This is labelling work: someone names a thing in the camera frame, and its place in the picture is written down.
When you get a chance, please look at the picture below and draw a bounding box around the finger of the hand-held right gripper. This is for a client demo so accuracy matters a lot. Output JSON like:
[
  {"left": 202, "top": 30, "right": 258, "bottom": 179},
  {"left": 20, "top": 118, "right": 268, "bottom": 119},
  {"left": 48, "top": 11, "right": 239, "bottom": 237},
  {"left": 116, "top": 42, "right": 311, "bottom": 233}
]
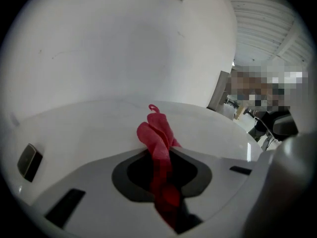
[{"left": 272, "top": 115, "right": 300, "bottom": 142}]

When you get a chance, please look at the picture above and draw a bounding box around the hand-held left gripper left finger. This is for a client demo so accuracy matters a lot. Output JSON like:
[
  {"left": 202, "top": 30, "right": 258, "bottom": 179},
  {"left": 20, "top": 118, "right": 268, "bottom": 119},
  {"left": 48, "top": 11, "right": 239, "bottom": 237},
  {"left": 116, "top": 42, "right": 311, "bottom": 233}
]
[{"left": 31, "top": 147, "right": 174, "bottom": 235}]

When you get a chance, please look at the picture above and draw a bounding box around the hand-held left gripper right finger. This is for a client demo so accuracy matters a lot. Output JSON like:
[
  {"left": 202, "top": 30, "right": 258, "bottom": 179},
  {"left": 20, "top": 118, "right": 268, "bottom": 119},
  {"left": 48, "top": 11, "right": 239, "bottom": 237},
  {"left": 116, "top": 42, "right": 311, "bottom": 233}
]
[{"left": 170, "top": 147, "right": 262, "bottom": 235}]

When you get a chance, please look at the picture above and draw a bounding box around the red cloth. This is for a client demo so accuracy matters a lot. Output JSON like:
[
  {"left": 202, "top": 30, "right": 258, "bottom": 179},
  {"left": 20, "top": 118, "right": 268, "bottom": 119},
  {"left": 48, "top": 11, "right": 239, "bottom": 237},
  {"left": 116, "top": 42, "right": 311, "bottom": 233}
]
[{"left": 136, "top": 104, "right": 183, "bottom": 235}]

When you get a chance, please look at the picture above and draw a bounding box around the white kidney-shaped table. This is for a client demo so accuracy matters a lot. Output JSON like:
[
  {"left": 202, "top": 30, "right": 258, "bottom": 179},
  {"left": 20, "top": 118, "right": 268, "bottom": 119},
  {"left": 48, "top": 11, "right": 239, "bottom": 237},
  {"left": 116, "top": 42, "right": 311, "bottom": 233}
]
[{"left": 3, "top": 100, "right": 264, "bottom": 208}]

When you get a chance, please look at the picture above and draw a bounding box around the black square compact case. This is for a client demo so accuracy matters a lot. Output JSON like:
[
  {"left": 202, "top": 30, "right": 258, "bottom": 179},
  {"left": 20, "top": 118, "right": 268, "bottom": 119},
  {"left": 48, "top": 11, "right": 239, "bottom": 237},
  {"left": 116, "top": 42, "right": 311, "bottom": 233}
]
[{"left": 16, "top": 143, "right": 44, "bottom": 183}]

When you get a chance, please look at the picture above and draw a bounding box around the grey wooden shelf unit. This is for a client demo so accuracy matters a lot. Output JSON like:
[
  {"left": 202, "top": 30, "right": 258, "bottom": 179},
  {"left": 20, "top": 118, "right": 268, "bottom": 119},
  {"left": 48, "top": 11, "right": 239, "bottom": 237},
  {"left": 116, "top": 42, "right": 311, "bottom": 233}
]
[{"left": 207, "top": 70, "right": 248, "bottom": 120}]

